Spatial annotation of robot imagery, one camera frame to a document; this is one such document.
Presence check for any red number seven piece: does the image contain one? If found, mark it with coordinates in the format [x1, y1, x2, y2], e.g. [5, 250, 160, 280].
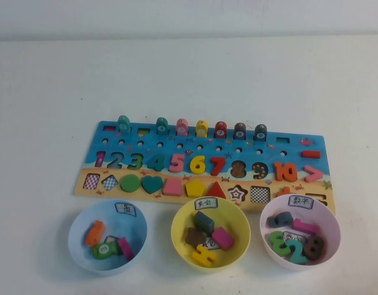
[210, 155, 228, 176]

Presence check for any colourful wooden puzzle board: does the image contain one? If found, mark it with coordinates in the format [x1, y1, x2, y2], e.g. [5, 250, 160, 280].
[73, 119, 337, 216]

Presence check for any brown fish piece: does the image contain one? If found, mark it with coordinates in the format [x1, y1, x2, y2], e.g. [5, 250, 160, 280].
[234, 122, 248, 141]

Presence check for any teal number two piece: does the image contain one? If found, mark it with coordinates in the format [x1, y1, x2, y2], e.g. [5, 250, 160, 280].
[282, 238, 308, 266]

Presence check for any pink fish piece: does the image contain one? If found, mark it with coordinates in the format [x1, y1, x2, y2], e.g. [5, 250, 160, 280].
[176, 117, 190, 136]

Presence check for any dark grey fish piece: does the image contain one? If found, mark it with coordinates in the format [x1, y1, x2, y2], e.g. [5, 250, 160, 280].
[254, 124, 268, 142]

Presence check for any magenta rhombus piece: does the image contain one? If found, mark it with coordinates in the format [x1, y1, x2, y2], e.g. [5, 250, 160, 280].
[211, 226, 235, 251]

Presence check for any brown star piece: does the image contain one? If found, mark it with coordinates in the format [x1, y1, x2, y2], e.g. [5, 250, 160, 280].
[184, 227, 207, 248]

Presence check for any yellow number six piece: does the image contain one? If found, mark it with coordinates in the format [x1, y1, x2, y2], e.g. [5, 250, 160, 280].
[189, 154, 207, 175]

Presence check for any magenta number one piece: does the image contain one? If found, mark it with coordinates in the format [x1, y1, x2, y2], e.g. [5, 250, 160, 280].
[292, 218, 320, 236]

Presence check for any pink greater-than sign piece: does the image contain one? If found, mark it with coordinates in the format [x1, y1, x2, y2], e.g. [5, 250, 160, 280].
[304, 165, 325, 183]

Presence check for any pink number five piece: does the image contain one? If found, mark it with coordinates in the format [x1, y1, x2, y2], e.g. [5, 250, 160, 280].
[168, 152, 186, 173]

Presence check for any green number three piece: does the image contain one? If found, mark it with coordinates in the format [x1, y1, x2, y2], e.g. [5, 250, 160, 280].
[267, 230, 289, 258]

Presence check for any pink plastic bowl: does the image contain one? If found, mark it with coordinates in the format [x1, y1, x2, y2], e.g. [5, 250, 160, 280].
[259, 193, 342, 272]

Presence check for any pink trapezoid piece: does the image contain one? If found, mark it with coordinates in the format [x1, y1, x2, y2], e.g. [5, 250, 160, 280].
[162, 177, 184, 197]

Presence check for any green fish piece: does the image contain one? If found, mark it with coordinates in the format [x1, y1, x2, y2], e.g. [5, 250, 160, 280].
[90, 240, 120, 260]

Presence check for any brown number eight piece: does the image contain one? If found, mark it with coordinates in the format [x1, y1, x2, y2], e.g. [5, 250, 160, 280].
[302, 234, 326, 261]

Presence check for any yellow fish piece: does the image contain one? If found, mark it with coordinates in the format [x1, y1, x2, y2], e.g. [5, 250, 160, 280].
[195, 119, 209, 138]

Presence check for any yellow plastic bowl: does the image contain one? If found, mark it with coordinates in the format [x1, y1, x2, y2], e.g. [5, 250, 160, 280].
[170, 196, 251, 274]

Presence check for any dark teal number four piece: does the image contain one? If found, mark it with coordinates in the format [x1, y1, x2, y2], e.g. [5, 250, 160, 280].
[147, 152, 167, 172]

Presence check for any green circle piece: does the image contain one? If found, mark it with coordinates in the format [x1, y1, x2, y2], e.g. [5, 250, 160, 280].
[120, 173, 141, 193]

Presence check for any white paper label 数字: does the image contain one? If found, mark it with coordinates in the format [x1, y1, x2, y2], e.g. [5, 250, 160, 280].
[288, 195, 315, 210]
[283, 230, 307, 243]

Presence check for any grey number nine piece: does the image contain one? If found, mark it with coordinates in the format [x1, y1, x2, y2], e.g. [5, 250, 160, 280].
[266, 211, 293, 229]

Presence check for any orange fish piece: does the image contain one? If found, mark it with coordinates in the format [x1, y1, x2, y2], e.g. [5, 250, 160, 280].
[85, 219, 106, 248]

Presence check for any white paper label 其它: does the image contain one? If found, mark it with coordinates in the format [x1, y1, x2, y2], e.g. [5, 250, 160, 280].
[194, 197, 219, 211]
[200, 236, 222, 250]

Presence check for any dark grey rectangle piece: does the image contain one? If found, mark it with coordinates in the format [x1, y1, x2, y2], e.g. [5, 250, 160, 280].
[193, 210, 216, 235]

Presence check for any light blue plastic bowl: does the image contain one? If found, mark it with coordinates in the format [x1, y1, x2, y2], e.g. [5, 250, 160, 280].
[67, 199, 149, 272]

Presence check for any yellow pentagon piece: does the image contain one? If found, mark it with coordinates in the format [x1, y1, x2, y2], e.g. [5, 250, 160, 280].
[184, 179, 207, 199]

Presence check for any teal heart piece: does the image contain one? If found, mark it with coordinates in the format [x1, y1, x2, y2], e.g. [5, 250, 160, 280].
[141, 175, 164, 195]

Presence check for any red triangle piece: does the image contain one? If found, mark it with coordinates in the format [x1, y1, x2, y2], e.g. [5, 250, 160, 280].
[205, 180, 228, 197]

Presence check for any dark teal fish piece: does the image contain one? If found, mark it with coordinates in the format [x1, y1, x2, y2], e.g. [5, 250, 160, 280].
[156, 116, 169, 135]

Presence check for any red fish piece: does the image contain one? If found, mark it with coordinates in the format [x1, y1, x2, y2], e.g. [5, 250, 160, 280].
[215, 120, 228, 140]

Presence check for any orange number ten piece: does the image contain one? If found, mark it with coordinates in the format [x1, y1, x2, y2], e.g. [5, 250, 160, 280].
[274, 161, 299, 183]

